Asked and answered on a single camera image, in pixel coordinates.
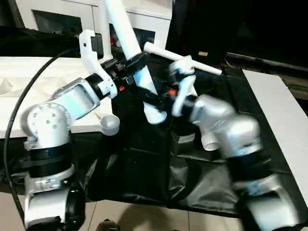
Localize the black cabinet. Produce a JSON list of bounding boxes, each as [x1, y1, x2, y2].
[[166, 0, 308, 68]]

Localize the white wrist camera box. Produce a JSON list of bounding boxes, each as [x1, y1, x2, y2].
[[77, 29, 117, 98], [168, 55, 199, 118]]

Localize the white plastic table leg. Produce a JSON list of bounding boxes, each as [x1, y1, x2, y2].
[[103, 0, 168, 125], [201, 129, 220, 152], [98, 0, 113, 59], [142, 42, 223, 77]]

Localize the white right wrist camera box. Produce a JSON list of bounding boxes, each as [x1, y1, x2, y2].
[[168, 55, 199, 118]]

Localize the white sideboard with glass doors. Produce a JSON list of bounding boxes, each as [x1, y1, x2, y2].
[[14, 0, 173, 50]]

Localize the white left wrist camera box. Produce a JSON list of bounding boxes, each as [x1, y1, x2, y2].
[[77, 29, 117, 98]]

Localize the black mat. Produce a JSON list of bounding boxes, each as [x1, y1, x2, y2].
[[0, 26, 308, 217]]

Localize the white plastic table top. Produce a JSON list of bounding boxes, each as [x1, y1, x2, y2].
[[0, 56, 121, 138]]

